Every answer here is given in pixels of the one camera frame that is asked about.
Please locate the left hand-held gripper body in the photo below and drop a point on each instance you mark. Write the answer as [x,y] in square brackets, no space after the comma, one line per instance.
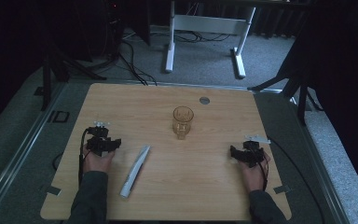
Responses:
[98,141]

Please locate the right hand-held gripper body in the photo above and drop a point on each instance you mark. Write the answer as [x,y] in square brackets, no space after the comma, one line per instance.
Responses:
[252,152]

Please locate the person's left hand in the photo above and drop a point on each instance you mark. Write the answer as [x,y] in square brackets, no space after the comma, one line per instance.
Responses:
[97,161]

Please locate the person's right hand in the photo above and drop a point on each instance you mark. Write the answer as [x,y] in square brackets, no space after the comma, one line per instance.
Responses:
[254,177]

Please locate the long white tube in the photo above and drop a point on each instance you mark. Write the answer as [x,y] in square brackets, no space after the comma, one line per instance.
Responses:
[134,171]

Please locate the grey tape piece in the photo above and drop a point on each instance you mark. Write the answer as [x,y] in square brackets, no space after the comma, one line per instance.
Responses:
[282,189]
[53,190]

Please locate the grey round table grommet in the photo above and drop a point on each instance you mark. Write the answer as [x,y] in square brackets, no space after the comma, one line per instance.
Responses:
[204,100]

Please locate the clear amber glass cup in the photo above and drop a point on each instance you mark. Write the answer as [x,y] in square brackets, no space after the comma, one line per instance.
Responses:
[183,122]

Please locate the black tripod stand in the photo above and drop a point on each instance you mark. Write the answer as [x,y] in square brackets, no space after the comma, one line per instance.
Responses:
[295,81]
[54,65]

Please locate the dark computer tower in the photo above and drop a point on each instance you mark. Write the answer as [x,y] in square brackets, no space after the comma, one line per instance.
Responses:
[114,28]

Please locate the metal floor rail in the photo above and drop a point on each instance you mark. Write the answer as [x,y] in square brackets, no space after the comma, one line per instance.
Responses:
[18,149]
[318,161]

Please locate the white desk frame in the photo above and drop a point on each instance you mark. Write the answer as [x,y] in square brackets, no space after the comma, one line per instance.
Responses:
[205,24]

